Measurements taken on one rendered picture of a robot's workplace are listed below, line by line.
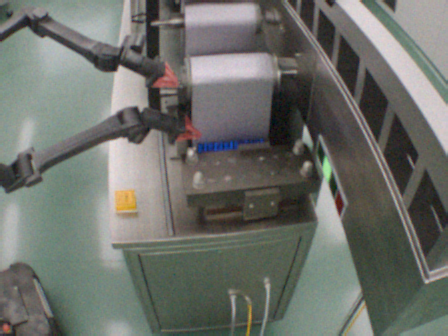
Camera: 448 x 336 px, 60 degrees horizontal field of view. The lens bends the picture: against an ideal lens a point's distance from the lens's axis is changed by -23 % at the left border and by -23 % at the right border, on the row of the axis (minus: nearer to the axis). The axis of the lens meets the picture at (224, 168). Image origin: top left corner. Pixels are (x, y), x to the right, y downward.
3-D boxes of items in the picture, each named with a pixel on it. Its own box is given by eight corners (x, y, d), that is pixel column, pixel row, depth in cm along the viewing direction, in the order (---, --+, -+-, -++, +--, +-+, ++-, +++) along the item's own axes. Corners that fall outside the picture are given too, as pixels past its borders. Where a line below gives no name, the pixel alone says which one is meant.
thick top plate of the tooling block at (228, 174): (181, 168, 153) (180, 154, 148) (305, 156, 158) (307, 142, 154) (187, 208, 142) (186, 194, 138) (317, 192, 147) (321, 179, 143)
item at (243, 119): (192, 147, 153) (191, 101, 140) (266, 141, 156) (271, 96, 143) (192, 149, 153) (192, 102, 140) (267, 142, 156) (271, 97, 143)
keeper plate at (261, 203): (242, 215, 148) (244, 190, 140) (274, 210, 150) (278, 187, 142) (244, 221, 147) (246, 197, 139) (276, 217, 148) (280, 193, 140)
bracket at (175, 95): (167, 150, 168) (164, 79, 146) (186, 148, 169) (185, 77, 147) (168, 160, 165) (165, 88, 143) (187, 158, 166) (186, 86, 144)
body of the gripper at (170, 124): (173, 146, 144) (152, 139, 141) (171, 123, 151) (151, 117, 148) (184, 130, 140) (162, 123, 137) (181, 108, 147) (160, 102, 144)
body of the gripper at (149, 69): (149, 90, 132) (129, 80, 128) (149, 71, 139) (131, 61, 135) (163, 74, 129) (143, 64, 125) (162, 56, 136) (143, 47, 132)
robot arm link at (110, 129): (23, 183, 118) (15, 153, 122) (27, 190, 124) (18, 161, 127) (145, 126, 133) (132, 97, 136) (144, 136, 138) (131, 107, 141)
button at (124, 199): (115, 195, 153) (114, 190, 151) (134, 193, 154) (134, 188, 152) (116, 211, 148) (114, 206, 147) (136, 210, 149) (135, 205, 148)
